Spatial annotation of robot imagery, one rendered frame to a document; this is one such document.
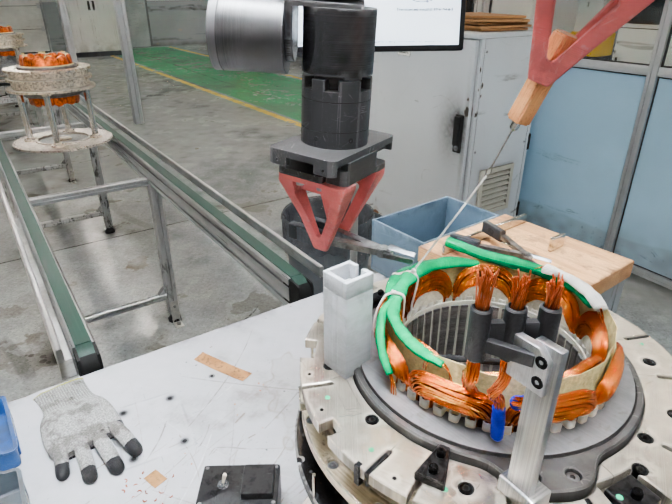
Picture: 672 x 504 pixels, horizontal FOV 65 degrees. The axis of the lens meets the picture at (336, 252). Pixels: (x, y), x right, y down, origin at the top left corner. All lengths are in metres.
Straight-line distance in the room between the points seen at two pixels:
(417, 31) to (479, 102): 1.28
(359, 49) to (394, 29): 1.02
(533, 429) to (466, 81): 2.41
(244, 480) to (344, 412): 0.33
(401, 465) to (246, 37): 0.32
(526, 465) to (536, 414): 0.04
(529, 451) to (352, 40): 0.30
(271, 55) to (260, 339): 0.69
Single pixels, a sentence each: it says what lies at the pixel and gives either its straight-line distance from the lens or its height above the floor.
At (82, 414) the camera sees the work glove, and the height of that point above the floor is 0.80.
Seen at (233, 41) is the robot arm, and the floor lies 1.34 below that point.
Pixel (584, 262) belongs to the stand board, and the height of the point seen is 1.06.
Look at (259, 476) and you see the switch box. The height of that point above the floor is 0.84.
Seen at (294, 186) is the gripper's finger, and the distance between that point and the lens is 0.46.
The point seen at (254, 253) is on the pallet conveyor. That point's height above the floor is 0.75.
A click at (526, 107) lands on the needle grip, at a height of 1.31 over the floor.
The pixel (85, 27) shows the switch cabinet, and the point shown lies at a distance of 13.84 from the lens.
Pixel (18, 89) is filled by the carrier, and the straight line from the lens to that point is 2.48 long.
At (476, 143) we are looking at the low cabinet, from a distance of 2.75.
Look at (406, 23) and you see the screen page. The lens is 1.45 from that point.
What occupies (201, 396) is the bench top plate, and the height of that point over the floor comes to 0.78.
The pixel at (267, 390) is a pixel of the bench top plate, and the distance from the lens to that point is 0.91.
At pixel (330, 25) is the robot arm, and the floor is 1.35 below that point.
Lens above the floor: 1.38
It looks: 26 degrees down
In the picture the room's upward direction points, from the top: straight up
